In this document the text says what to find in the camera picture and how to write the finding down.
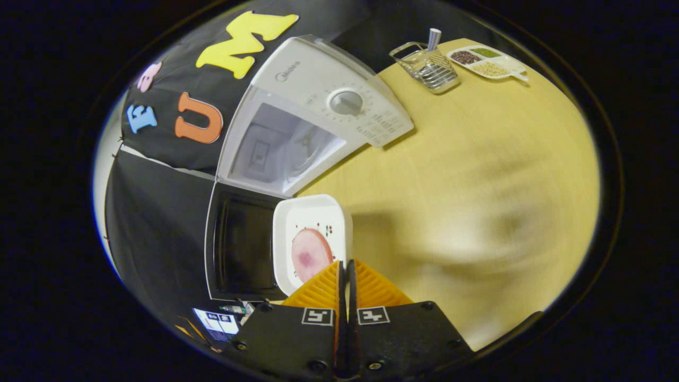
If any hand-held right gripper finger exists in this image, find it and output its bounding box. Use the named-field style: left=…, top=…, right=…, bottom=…
left=348, top=258, right=476, bottom=382
left=223, top=260, right=349, bottom=380

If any pink round meat slice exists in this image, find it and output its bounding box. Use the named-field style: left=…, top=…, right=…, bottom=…
left=291, top=228, right=335, bottom=284

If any white square plate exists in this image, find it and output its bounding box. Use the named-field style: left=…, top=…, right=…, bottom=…
left=272, top=194, right=354, bottom=297

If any white microwave oven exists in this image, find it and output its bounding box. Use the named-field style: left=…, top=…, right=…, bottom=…
left=204, top=34, right=415, bottom=303

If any black backdrop cloth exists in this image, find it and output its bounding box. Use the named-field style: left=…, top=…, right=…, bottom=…
left=103, top=0, right=462, bottom=340

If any white divided bean tray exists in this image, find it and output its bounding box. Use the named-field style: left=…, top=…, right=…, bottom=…
left=446, top=45, right=530, bottom=83

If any metal wire basket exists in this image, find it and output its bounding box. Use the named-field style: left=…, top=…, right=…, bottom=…
left=388, top=41, right=462, bottom=95

